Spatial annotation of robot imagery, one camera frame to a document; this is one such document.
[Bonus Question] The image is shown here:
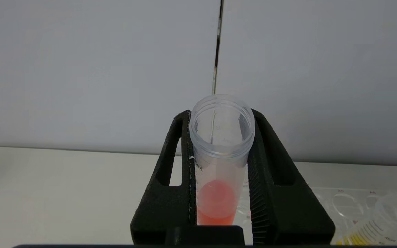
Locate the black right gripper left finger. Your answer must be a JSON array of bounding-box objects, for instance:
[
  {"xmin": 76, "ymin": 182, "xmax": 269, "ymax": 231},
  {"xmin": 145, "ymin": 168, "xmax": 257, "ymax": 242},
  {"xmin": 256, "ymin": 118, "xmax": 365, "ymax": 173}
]
[{"xmin": 130, "ymin": 110, "xmax": 197, "ymax": 246}]

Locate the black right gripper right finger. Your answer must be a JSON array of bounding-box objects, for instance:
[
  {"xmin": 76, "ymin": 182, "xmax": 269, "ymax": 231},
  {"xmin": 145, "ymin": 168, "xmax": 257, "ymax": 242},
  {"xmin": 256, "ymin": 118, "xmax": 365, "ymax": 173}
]
[{"xmin": 247, "ymin": 109, "xmax": 336, "ymax": 246}]

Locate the test tube with red pigment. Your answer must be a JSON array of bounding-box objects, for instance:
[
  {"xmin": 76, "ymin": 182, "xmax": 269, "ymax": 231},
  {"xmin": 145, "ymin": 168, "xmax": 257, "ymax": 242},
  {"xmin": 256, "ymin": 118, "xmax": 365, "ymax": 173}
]
[{"xmin": 189, "ymin": 94, "xmax": 256, "ymax": 226}]

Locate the clear acrylic test tube rack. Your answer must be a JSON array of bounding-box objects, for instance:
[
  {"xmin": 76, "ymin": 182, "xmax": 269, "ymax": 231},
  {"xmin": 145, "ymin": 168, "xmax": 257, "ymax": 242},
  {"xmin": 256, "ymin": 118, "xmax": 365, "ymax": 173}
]
[{"xmin": 236, "ymin": 179, "xmax": 397, "ymax": 246}]

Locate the test tube with yellow pigment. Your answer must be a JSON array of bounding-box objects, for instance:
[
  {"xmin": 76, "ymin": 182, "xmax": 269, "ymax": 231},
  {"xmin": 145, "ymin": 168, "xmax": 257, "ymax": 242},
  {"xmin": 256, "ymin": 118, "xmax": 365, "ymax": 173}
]
[{"xmin": 336, "ymin": 193, "xmax": 397, "ymax": 246}]

